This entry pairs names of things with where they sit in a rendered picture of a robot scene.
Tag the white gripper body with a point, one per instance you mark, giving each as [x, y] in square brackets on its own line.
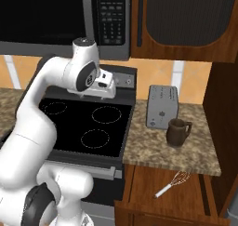
[103, 91]

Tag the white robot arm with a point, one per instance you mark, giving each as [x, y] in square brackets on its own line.
[28, 136]

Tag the brown wooden drawer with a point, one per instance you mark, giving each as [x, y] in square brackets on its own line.
[186, 202]

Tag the black stove with hob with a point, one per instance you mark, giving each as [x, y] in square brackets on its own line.
[93, 127]

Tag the silver toaster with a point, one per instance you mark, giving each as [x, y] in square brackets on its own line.
[161, 107]

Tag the dark brown mug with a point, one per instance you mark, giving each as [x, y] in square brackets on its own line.
[176, 133]

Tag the black and silver microwave oven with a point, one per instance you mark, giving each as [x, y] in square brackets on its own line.
[43, 15]

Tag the brown cupboard door, dark panel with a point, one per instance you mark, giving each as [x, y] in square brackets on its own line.
[186, 19]

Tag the dark brown tall cabinet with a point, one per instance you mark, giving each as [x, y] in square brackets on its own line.
[223, 127]

